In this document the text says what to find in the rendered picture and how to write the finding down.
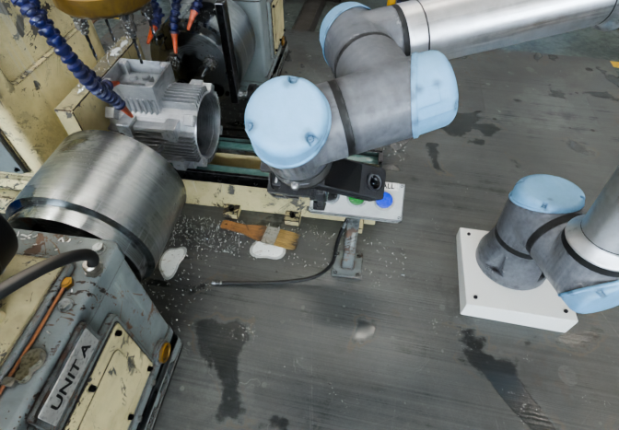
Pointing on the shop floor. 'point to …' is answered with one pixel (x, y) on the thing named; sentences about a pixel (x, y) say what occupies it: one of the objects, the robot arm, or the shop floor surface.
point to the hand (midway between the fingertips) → (326, 190)
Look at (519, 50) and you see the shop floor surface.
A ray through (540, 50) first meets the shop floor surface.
